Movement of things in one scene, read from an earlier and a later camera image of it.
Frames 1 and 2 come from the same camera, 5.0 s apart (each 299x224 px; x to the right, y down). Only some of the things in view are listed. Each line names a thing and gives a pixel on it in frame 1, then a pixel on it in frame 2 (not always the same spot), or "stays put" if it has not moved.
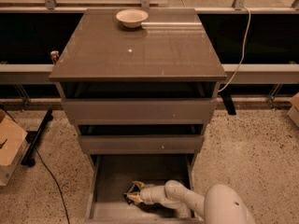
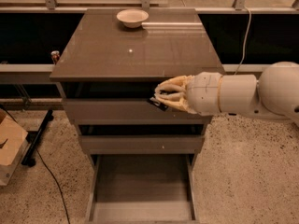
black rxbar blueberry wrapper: x=126 y=198 → x=158 y=105
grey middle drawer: x=142 y=145 stays put
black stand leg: x=27 y=160 stays put
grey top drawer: x=140 y=112 stays put
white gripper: x=147 y=194 → x=206 y=92
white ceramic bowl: x=132 y=18 stays put
